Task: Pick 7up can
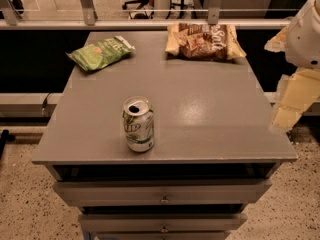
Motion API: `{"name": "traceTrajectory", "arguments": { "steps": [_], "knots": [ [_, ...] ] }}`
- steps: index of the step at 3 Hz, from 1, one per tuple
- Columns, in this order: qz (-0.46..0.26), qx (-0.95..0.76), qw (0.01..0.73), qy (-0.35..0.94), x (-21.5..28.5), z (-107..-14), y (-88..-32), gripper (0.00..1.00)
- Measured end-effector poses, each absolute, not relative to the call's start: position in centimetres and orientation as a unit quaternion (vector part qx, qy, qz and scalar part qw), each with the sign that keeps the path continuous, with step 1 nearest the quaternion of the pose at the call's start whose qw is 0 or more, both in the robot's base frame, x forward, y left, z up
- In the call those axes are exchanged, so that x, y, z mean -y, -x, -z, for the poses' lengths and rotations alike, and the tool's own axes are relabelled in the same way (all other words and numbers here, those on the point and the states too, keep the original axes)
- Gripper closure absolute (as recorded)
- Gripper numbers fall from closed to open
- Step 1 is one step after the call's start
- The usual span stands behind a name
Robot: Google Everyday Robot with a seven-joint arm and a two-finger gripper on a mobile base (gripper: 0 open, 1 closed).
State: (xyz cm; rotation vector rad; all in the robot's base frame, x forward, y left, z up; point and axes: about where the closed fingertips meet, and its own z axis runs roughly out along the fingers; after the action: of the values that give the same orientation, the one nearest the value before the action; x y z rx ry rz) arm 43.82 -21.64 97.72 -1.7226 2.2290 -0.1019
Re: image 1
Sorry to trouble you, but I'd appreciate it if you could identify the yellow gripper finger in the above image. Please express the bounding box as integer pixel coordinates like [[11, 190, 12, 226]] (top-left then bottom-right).
[[264, 27, 288, 53]]

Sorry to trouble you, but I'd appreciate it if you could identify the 7up soda can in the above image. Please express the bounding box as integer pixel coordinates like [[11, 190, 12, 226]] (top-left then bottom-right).
[[122, 96, 154, 152]]

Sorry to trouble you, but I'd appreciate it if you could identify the brown and yellow snack bag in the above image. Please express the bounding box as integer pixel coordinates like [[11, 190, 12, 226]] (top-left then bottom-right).
[[165, 23, 246, 61]]

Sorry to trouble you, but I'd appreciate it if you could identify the grey drawer cabinet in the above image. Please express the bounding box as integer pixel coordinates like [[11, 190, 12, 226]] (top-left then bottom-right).
[[33, 31, 296, 240]]

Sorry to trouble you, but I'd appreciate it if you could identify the top grey drawer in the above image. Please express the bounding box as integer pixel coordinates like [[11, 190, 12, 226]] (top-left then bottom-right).
[[54, 179, 271, 207]]

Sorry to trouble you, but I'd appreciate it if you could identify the grey drawer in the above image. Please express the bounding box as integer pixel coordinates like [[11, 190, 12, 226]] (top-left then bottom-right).
[[54, 179, 271, 207], [79, 214, 247, 233]]

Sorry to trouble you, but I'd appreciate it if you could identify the green chip bag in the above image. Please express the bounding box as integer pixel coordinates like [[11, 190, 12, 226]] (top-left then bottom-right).
[[67, 36, 135, 72]]

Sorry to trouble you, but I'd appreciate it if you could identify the metal railing frame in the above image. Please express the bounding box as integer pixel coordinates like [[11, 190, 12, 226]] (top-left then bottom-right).
[[0, 0, 320, 31]]

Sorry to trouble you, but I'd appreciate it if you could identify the black cable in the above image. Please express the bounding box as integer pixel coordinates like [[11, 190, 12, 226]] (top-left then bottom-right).
[[41, 92, 53, 118]]

